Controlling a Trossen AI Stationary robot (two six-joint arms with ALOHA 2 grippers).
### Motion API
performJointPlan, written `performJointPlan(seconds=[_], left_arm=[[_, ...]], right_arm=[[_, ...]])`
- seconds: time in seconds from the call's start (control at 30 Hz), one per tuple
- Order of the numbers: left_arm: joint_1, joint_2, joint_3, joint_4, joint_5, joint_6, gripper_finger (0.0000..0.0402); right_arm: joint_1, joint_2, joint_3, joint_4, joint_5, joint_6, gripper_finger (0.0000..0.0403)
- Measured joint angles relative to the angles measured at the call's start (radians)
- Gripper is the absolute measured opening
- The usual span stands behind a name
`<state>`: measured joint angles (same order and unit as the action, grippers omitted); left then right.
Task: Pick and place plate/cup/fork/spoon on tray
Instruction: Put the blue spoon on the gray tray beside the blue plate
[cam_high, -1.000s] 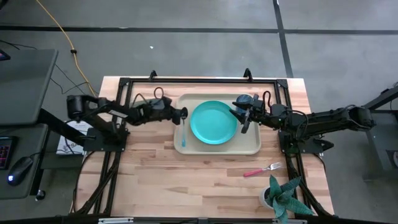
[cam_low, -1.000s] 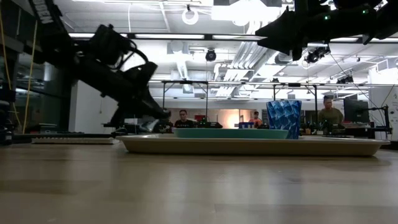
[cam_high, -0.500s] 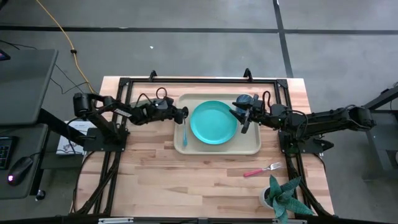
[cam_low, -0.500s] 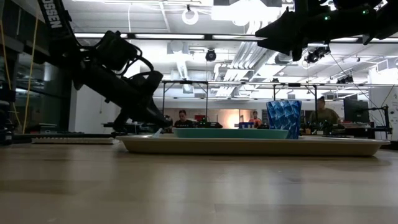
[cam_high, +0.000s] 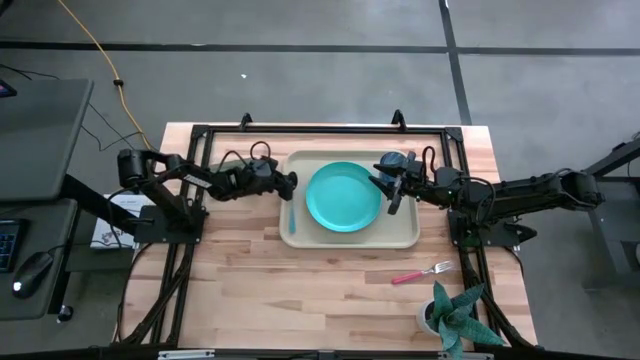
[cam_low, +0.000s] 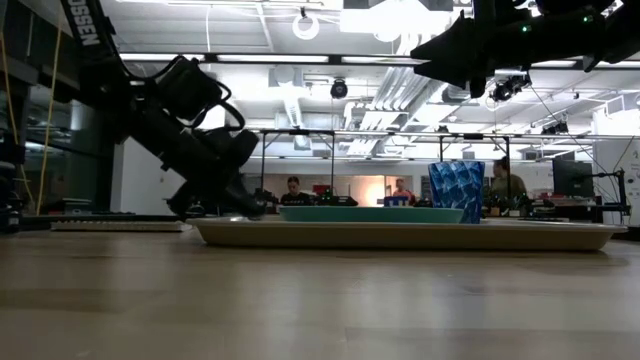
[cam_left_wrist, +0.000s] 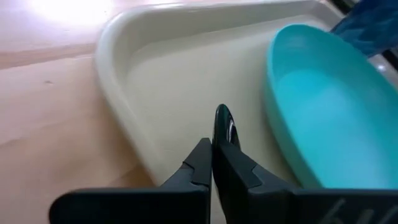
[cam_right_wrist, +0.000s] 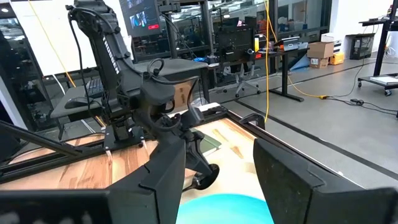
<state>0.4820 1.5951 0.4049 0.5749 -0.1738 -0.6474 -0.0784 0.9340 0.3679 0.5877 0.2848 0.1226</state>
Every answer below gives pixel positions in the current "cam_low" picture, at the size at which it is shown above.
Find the teal round plate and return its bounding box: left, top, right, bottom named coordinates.
left=278, top=206, right=465, bottom=225

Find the yellow cable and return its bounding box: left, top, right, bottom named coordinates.
left=0, top=24, right=62, bottom=217

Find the round black ceiling camera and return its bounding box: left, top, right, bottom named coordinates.
left=329, top=78, right=350, bottom=100

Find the blue faceted cup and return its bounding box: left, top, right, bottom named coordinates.
left=428, top=160, right=486, bottom=225

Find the black aluminium table frame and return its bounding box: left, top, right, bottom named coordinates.
left=19, top=213, right=640, bottom=242

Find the black ceiling camera rig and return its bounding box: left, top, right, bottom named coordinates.
left=489, top=72, right=534, bottom=104

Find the beige plastic tray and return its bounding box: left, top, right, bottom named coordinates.
left=187, top=215, right=629, bottom=252

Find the seated person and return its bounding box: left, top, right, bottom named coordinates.
left=279, top=175, right=314, bottom=207

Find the grey storage box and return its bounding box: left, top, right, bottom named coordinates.
left=42, top=198, right=94, bottom=216

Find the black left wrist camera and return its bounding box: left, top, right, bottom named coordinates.
left=158, top=55, right=225, bottom=124

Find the black computer monitor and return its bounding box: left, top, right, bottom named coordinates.
left=552, top=158, right=596, bottom=199

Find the overhead light bar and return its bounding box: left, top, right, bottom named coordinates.
left=118, top=51, right=640, bottom=71

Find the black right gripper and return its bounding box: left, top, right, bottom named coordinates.
left=409, top=0, right=534, bottom=99

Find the standing person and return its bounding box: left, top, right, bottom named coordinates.
left=487, top=156, right=529, bottom=211

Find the black device with green lights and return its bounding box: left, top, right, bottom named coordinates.
left=314, top=192, right=359, bottom=207

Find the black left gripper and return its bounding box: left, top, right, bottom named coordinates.
left=164, top=127, right=266, bottom=220

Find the black background station frame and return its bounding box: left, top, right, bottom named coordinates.
left=438, top=132, right=512, bottom=201
left=258, top=128, right=337, bottom=194

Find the white cable ring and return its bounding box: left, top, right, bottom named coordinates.
left=292, top=12, right=321, bottom=41

